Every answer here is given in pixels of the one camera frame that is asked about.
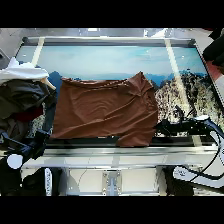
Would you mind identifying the silver frame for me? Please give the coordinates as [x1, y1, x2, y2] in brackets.
[14, 34, 224, 197]

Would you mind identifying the heap of clothes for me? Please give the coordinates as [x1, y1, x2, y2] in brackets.
[0, 78, 58, 142]

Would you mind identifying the brown T-shirt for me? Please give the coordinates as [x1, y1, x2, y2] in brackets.
[49, 70, 160, 148]

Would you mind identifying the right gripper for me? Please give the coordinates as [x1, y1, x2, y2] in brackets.
[154, 119, 175, 137]

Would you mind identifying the dark red garment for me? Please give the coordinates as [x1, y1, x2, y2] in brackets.
[13, 106, 45, 124]

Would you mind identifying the white garment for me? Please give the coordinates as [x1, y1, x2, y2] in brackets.
[0, 56, 51, 85]

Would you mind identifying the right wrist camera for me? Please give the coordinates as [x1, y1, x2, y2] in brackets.
[173, 104, 187, 124]

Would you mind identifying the black cable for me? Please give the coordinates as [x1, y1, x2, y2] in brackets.
[186, 131, 224, 184]

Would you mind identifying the black garment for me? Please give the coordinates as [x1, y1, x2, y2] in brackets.
[202, 28, 224, 68]

